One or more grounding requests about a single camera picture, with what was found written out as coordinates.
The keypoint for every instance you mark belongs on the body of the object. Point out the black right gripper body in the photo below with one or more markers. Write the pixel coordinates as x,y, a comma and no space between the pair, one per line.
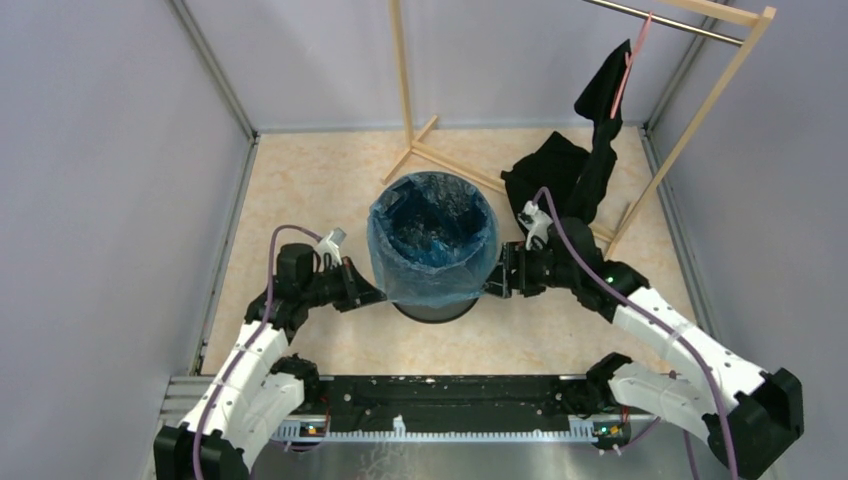
535,272

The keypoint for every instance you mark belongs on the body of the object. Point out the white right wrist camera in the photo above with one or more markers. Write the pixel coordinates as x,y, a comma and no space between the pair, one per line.
536,222

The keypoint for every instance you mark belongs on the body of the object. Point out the black trash bin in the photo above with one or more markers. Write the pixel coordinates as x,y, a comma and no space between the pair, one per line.
436,315

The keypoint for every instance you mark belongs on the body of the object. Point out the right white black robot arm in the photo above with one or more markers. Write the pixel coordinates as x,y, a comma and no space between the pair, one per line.
746,415

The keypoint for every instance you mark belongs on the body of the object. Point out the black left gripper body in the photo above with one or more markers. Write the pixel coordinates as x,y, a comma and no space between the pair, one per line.
331,286

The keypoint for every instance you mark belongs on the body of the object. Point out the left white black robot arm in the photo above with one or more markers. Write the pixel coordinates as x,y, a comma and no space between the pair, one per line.
260,384

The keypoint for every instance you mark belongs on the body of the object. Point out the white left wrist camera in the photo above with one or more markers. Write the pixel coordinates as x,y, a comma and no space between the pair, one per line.
328,249

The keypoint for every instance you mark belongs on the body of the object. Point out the black cloth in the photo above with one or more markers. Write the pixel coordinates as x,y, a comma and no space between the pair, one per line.
576,177

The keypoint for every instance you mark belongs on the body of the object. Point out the wooden clothes rack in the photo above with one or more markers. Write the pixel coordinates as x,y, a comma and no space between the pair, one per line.
722,22

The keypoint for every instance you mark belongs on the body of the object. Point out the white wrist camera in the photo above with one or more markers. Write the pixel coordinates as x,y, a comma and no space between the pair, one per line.
536,222
328,249

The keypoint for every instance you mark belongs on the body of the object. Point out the blue plastic trash bag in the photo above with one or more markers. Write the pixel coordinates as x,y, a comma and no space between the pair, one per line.
432,239

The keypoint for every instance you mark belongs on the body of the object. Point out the pink hanger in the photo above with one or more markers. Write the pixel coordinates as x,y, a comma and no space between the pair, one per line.
629,60

